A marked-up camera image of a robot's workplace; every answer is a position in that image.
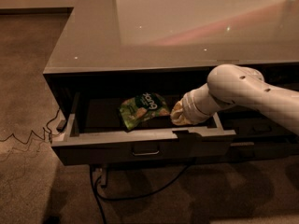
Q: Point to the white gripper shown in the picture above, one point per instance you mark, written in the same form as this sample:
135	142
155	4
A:
189	110

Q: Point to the grey drawer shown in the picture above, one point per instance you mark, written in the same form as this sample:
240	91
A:
260	139
95	134

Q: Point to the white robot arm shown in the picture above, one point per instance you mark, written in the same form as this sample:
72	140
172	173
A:
228	85

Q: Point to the grey drawer cabinet counter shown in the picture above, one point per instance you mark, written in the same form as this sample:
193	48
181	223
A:
117	49

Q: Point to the green snack bag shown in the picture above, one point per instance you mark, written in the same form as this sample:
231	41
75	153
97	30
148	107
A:
141	108

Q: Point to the black power adapter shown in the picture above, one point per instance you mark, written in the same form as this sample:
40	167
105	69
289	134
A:
61	125

